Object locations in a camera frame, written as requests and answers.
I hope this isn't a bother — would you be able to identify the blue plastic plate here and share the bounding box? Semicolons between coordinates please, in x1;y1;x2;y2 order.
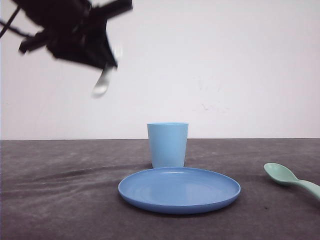
118;167;241;215

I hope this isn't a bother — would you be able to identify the mint green plastic spoon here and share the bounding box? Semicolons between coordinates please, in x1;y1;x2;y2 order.
263;162;320;202

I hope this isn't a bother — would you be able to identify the black cable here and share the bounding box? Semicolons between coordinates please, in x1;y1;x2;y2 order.
0;6;33;38

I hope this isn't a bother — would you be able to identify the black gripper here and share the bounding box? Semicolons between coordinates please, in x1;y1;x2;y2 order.
15;0;133;70

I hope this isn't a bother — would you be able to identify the grey table cloth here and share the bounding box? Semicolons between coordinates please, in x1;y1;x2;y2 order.
0;138;320;240

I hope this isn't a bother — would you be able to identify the white plastic fork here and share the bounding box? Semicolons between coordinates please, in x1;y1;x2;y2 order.
91;65;116;98

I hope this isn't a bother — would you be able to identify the light blue plastic cup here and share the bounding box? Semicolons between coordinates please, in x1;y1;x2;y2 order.
147;122;189;168

